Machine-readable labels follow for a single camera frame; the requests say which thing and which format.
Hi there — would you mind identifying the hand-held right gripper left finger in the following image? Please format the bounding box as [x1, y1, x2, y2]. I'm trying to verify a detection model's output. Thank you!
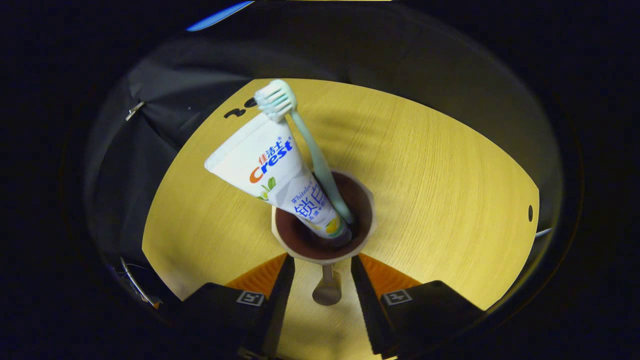
[175, 252, 296, 360]

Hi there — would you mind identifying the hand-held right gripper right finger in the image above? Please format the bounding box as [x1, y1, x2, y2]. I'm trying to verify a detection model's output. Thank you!
[350, 253, 486, 359]

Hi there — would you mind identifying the beige cup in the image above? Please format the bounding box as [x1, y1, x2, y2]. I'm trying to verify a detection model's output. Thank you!
[271, 170, 376, 307]

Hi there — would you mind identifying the white toothpaste tube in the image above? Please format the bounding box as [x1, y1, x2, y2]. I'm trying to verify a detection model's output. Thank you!
[204, 112, 351, 240]

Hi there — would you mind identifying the pale green toothbrush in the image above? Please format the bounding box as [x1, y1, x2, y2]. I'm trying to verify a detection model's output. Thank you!
[254, 79, 356, 226]

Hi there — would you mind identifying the black backdrop cloth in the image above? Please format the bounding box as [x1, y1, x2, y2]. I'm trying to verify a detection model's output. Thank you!
[84, 1, 565, 311]

